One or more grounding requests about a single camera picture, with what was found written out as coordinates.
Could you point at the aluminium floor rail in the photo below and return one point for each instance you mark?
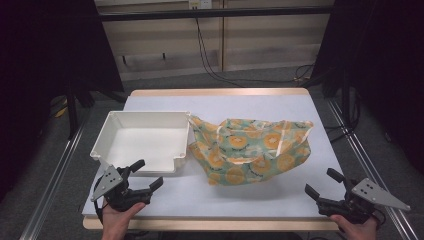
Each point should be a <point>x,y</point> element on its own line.
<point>50,190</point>
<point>363,156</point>

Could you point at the yellow floor item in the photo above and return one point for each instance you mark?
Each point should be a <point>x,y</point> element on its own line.
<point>60,111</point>

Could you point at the wooden table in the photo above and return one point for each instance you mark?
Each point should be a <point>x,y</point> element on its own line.
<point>216,91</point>

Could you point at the black metal stand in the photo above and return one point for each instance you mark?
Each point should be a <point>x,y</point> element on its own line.
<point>72,113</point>

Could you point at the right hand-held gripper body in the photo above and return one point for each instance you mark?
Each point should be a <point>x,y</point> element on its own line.
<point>360,200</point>

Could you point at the white plastic bin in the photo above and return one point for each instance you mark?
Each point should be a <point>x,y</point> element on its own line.
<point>146,143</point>

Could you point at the white wall outlet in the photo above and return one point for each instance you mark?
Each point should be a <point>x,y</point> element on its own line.
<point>200,3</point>

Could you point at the black horizontal bar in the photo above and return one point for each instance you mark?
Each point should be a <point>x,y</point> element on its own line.
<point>200,14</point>

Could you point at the dark curtain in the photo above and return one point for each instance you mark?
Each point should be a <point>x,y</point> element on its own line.
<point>50,50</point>
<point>383,66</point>

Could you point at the person's left hand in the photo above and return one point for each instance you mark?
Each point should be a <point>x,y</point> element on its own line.
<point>116,223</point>

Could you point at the pale grey table mat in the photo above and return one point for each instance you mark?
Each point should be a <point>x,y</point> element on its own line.
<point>233,106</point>

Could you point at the green orange patterned cloth bag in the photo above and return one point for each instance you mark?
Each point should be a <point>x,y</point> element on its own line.
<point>240,143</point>

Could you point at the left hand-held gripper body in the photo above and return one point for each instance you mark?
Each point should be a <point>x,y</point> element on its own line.
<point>120,196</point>

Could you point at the person's right hand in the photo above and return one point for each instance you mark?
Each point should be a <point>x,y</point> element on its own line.
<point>358,231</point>

